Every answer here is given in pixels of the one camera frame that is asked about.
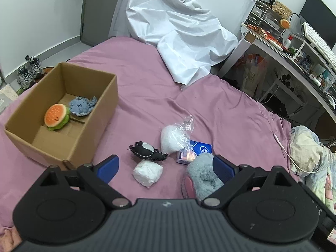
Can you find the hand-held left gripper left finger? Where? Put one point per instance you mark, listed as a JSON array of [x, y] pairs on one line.
[[108, 168]]

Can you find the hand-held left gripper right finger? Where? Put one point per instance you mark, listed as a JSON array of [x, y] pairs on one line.
[[223, 170]]

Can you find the grey fluffy slipper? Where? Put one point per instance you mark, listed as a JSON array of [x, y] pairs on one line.
[[202, 173]]

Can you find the blue tissue packet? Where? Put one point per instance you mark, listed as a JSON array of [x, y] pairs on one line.
[[200, 148]]

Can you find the brown cardboard box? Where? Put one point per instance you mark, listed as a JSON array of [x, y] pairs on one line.
[[76, 147]]

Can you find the white soft bundle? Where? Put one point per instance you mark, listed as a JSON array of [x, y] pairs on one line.
[[147, 173]]

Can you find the black toy with studs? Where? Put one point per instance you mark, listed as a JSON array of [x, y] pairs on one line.
[[145, 152]]

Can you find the clear bag of white stuffing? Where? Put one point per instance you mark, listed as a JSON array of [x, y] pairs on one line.
[[170, 139]]

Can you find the blue-grey knitted plush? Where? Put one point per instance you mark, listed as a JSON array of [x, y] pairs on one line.
[[80, 106]]

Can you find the orange burger plush toy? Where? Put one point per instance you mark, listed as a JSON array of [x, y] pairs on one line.
[[55, 115]]

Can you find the floral blanket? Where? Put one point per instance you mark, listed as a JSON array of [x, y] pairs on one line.
[[309, 149]]

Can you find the plastic bag under desk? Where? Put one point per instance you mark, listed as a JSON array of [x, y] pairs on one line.
[[252, 73]]

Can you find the grey sneaker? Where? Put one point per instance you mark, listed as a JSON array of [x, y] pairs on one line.
[[25, 77], [36, 67]]

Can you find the white desk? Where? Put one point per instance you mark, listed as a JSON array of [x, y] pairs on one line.
[[262, 44]]

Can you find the white bottle with red cap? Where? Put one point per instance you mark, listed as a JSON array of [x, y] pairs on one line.
[[288, 42]]

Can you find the white draped sheet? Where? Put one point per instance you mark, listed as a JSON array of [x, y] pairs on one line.
[[183, 31]]

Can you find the grey door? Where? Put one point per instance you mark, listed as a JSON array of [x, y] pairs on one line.
[[99, 10]]

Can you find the grey drawer organizer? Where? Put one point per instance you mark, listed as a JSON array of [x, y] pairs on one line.
[[260, 15]]

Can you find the white keyboard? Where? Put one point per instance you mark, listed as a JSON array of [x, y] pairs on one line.
[[320, 44]]

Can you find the wicker basket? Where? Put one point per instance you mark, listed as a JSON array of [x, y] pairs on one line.
[[282, 10]]

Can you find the black monitor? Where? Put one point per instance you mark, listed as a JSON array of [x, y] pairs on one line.
[[317, 13]]

